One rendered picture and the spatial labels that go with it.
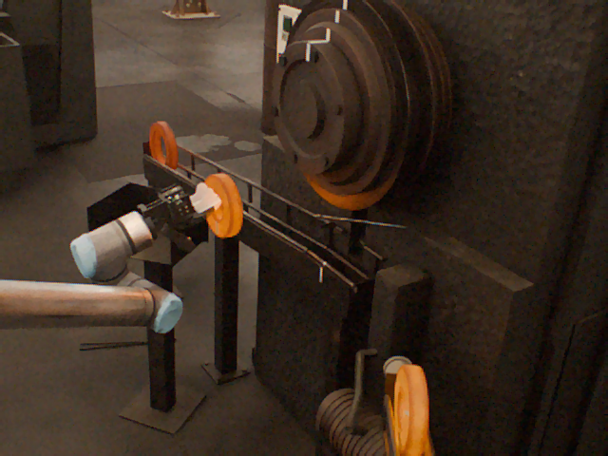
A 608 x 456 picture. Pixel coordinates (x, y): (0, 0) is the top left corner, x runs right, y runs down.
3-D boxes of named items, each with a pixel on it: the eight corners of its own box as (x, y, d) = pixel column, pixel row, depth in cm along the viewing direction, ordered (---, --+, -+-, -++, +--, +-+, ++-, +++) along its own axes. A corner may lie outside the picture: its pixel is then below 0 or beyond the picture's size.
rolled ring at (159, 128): (167, 127, 245) (176, 126, 247) (147, 119, 259) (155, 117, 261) (171, 179, 252) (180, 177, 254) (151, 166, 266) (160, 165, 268)
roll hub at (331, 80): (285, 147, 168) (291, 28, 155) (355, 189, 147) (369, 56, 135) (265, 150, 165) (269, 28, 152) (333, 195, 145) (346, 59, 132)
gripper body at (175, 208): (192, 193, 162) (144, 216, 157) (201, 223, 167) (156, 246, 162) (178, 181, 167) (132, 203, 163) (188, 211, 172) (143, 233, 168)
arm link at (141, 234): (141, 259, 160) (125, 242, 168) (160, 250, 162) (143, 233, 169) (128, 228, 155) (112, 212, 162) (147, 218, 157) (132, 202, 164)
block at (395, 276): (398, 344, 169) (410, 258, 158) (421, 363, 163) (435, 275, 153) (363, 357, 164) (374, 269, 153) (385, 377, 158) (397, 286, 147)
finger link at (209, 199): (226, 181, 167) (193, 198, 163) (232, 202, 170) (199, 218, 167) (220, 178, 169) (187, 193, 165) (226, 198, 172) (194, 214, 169)
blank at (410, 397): (409, 446, 134) (392, 446, 134) (411, 364, 136) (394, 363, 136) (427, 463, 118) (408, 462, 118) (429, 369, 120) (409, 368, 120)
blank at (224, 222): (213, 167, 177) (200, 168, 175) (242, 181, 164) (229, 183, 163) (215, 224, 182) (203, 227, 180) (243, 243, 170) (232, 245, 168)
